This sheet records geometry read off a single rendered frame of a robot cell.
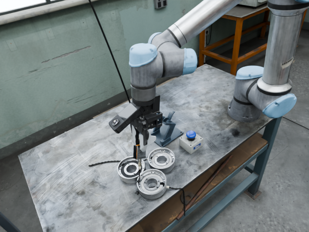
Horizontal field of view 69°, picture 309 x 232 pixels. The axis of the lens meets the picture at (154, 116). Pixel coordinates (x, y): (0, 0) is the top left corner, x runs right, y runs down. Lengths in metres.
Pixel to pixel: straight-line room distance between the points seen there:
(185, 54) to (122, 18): 1.82
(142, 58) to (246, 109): 0.62
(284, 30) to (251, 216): 1.26
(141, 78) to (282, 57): 0.46
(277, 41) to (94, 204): 0.80
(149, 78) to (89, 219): 0.50
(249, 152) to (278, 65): 0.60
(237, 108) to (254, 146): 0.34
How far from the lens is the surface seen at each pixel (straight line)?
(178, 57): 0.65
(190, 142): 0.92
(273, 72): 0.88
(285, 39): 0.82
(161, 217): 1.08
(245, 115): 1.10
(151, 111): 0.72
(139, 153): 0.80
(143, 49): 0.61
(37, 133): 2.53
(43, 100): 2.37
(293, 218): 1.83
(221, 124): 1.08
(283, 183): 1.96
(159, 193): 0.80
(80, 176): 0.96
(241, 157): 1.29
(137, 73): 0.62
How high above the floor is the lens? 1.51
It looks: 39 degrees down
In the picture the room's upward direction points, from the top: 7 degrees counter-clockwise
